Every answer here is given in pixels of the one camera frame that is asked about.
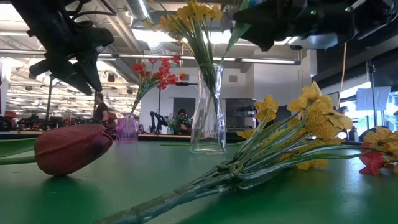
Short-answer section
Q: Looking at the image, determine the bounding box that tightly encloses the silver ventilation duct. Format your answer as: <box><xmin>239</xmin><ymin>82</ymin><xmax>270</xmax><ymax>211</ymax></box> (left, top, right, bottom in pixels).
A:
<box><xmin>126</xmin><ymin>0</ymin><xmax>167</xmax><ymax>55</ymax></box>

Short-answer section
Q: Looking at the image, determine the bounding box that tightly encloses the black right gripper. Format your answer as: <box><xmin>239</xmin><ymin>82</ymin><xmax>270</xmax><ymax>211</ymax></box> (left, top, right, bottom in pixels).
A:
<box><xmin>233</xmin><ymin>0</ymin><xmax>358</xmax><ymax>52</ymax></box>

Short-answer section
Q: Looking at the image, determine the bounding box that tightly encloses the purple ribbed glass vase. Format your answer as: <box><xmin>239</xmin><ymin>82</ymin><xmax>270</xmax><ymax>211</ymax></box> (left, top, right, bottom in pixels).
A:
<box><xmin>115</xmin><ymin>114</ymin><xmax>140</xmax><ymax>143</ymax></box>

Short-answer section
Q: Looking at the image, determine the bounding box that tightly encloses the dark red artificial tulip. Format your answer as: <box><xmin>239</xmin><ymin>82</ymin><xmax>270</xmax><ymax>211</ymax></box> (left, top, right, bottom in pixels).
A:
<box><xmin>0</xmin><ymin>123</ymin><xmax>114</xmax><ymax>177</ymax></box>

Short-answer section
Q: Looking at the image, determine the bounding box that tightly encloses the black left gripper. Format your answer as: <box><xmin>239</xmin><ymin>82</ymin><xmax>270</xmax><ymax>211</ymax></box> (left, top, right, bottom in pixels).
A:
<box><xmin>9</xmin><ymin>0</ymin><xmax>118</xmax><ymax>96</ymax></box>

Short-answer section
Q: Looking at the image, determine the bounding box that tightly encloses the long ceiling light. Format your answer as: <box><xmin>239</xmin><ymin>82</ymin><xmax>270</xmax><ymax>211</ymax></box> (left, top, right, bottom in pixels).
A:
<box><xmin>96</xmin><ymin>51</ymin><xmax>302</xmax><ymax>65</ymax></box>

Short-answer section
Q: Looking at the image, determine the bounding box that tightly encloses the yellow artificial flower bunch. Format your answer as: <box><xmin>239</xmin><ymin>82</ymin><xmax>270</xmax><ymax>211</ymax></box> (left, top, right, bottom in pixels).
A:
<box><xmin>141</xmin><ymin>0</ymin><xmax>224</xmax><ymax>144</ymax></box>
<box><xmin>363</xmin><ymin>126</ymin><xmax>398</xmax><ymax>174</ymax></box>
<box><xmin>93</xmin><ymin>81</ymin><xmax>354</xmax><ymax>224</ymax></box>

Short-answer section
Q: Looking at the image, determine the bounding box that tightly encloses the white diffuser panel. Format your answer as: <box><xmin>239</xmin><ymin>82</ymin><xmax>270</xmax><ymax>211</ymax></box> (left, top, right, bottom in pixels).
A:
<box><xmin>355</xmin><ymin>86</ymin><xmax>392</xmax><ymax>111</ymax></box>

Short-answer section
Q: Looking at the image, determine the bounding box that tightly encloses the orange hanging cable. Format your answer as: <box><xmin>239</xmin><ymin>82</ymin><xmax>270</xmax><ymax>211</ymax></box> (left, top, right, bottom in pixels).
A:
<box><xmin>337</xmin><ymin>42</ymin><xmax>348</xmax><ymax>110</ymax></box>

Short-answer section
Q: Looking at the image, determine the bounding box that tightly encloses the person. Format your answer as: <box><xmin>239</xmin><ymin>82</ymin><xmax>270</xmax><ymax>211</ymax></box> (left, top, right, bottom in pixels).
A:
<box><xmin>93</xmin><ymin>92</ymin><xmax>110</xmax><ymax>125</ymax></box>
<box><xmin>174</xmin><ymin>108</ymin><xmax>193</xmax><ymax>136</ymax></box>

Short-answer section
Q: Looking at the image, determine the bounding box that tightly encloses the green table mat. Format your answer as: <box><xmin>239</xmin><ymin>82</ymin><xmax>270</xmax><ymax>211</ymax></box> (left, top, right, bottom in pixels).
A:
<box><xmin>0</xmin><ymin>138</ymin><xmax>398</xmax><ymax>224</ymax></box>

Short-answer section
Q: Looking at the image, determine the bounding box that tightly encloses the black kitchen appliance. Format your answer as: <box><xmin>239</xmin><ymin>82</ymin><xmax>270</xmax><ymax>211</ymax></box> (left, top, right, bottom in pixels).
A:
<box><xmin>225</xmin><ymin>98</ymin><xmax>259</xmax><ymax>131</ymax></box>

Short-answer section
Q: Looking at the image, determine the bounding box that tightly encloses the red artificial flower bunch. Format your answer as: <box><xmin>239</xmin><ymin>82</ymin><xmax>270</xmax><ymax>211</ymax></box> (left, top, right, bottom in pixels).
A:
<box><xmin>129</xmin><ymin>56</ymin><xmax>187</xmax><ymax>118</ymax></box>
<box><xmin>358</xmin><ymin>142</ymin><xmax>393</xmax><ymax>177</ymax></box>

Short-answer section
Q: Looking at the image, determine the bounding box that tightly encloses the black light stand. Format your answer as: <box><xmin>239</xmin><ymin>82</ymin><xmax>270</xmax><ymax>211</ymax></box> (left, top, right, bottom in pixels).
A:
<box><xmin>366</xmin><ymin>58</ymin><xmax>379</xmax><ymax>127</ymax></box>

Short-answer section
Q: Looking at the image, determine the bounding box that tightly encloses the clear glass vase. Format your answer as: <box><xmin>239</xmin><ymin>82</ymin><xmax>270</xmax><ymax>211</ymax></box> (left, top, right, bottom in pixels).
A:
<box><xmin>190</xmin><ymin>63</ymin><xmax>227</xmax><ymax>155</ymax></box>

